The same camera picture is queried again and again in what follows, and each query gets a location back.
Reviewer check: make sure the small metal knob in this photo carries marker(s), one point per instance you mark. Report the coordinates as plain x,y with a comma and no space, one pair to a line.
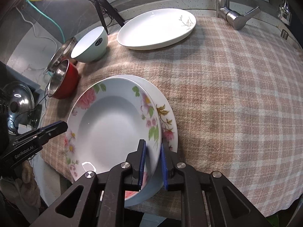
284,34

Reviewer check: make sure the steel pot lid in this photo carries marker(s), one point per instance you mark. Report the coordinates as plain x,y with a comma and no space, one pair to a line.
21,99

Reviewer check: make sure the white power strip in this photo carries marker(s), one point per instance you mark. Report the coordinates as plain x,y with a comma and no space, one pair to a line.
23,128

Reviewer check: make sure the plate with brown leaves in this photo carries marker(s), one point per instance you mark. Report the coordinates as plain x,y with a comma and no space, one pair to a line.
165,120

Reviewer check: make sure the chrome kitchen faucet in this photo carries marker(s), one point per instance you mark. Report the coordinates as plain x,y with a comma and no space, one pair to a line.
234,16

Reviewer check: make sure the white floral bowl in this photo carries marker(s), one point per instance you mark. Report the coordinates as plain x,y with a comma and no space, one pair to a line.
153,28

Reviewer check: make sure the chrome tap fitting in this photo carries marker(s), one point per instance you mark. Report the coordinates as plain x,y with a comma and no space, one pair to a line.
285,11

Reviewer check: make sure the plaid table cloth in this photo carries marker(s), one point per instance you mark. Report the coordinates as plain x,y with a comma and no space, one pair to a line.
224,99

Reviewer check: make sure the mint green bowl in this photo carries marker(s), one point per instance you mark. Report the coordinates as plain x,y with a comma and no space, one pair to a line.
88,42

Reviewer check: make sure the beige fuzzy cloth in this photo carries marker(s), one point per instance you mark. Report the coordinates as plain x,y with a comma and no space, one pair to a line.
28,184

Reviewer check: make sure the black mini tripod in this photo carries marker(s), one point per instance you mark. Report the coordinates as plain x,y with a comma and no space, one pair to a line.
99,7

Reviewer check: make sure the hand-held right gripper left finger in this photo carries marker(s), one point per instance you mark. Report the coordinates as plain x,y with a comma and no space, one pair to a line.
142,163

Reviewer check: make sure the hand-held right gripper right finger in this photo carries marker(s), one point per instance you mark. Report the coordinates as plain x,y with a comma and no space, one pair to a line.
164,170

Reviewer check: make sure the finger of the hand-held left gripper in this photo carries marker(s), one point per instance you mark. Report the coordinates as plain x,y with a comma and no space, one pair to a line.
51,137
55,125

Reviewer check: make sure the deep pink floral plate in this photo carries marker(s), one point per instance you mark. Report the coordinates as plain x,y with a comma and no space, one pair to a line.
106,127

